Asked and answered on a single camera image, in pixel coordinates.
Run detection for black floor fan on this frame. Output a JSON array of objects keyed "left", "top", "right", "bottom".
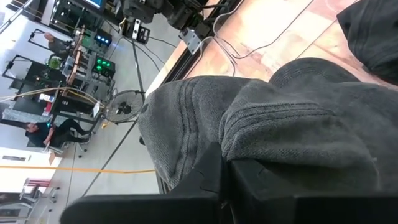
[{"left": 102, "top": 89, "right": 146, "bottom": 125}]

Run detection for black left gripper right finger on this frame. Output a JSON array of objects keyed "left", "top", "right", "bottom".
[{"left": 228, "top": 159, "right": 296, "bottom": 197}]

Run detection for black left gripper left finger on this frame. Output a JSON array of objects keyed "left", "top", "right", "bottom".
[{"left": 169, "top": 142, "right": 226, "bottom": 196}]

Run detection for computer monitor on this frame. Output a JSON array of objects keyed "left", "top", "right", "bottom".
[{"left": 83, "top": 0, "right": 106, "bottom": 10}]

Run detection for black device with green lights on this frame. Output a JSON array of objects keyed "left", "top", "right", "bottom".
[{"left": 93, "top": 55, "right": 116, "bottom": 78}]

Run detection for gray baseball cap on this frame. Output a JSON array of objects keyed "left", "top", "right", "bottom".
[{"left": 336, "top": 0, "right": 398, "bottom": 85}]

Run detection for office chair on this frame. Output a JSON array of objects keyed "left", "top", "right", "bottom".
[{"left": 42, "top": 136, "right": 91, "bottom": 158}]

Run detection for black device with blue lights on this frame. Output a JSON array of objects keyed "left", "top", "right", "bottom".
[{"left": 94, "top": 29, "right": 113, "bottom": 47}]

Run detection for thin black table cable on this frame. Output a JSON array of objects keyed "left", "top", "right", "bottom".
[{"left": 231, "top": 0, "right": 315, "bottom": 60}]

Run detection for white cabinet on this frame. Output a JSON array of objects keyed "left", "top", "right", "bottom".
[{"left": 0, "top": 147, "right": 63, "bottom": 194}]

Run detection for person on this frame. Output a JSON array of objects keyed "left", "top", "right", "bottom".
[
  {"left": 24, "top": 118, "right": 91, "bottom": 149},
  {"left": 43, "top": 32, "right": 74, "bottom": 60}
]

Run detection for white cable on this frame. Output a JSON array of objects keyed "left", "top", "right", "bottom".
[{"left": 198, "top": 0, "right": 246, "bottom": 77}]

